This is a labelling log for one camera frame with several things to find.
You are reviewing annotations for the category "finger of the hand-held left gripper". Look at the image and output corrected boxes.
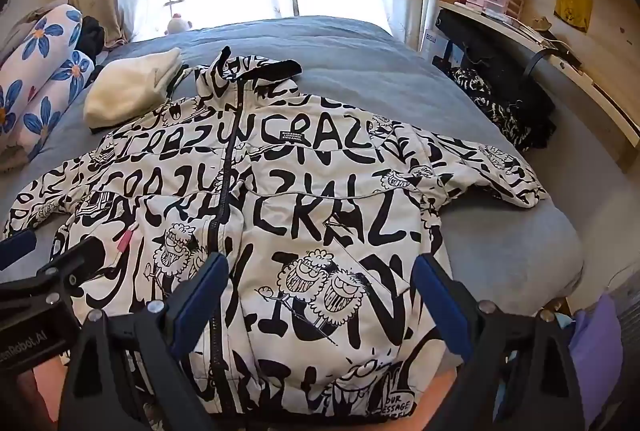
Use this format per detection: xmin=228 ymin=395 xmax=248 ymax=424
xmin=0 ymin=238 xmax=108 ymax=309
xmin=0 ymin=228 xmax=38 ymax=272

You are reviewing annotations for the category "wooden shelf unit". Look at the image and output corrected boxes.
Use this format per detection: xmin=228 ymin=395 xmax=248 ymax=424
xmin=440 ymin=0 xmax=640 ymax=172

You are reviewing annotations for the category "blue floral rolled blanket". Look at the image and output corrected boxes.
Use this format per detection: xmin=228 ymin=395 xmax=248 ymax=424
xmin=0 ymin=6 xmax=96 ymax=172

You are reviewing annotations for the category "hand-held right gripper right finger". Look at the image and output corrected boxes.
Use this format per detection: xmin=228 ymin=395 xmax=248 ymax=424
xmin=413 ymin=253 xmax=586 ymax=431

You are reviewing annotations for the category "purple cloth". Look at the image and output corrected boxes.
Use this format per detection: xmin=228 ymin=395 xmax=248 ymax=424
xmin=567 ymin=293 xmax=623 ymax=422

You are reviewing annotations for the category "light blue cloth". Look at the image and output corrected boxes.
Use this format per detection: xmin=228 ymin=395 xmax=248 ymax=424
xmin=549 ymin=310 xmax=577 ymax=344

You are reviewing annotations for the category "black white patterned cloth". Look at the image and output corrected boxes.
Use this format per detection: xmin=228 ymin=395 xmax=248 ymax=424
xmin=447 ymin=66 xmax=533 ymax=142

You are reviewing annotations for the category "grey bed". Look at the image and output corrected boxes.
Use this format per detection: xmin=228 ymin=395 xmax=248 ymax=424
xmin=0 ymin=15 xmax=586 ymax=327

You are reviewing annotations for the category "yellow cloth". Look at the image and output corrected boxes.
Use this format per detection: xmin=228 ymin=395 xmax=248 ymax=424
xmin=554 ymin=0 xmax=593 ymax=34

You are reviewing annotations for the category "cream folded garment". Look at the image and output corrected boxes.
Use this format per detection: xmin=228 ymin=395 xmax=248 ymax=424
xmin=82 ymin=48 xmax=183 ymax=132

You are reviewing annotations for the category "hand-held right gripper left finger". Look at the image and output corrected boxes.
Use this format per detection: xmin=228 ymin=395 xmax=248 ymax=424
xmin=65 ymin=253 xmax=230 ymax=431

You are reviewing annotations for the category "white black graffiti print jacket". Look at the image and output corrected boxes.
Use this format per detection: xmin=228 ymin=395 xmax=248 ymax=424
xmin=2 ymin=46 xmax=551 ymax=417

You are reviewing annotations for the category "blue white box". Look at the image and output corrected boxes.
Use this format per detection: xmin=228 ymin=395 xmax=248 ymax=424
xmin=422 ymin=28 xmax=451 ymax=62

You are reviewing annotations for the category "grey cloth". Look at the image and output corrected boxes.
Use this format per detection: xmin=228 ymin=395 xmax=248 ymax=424
xmin=0 ymin=0 xmax=68 ymax=56

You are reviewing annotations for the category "small plush toy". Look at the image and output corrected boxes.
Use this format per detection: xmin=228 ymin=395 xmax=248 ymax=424
xmin=166 ymin=14 xmax=193 ymax=35

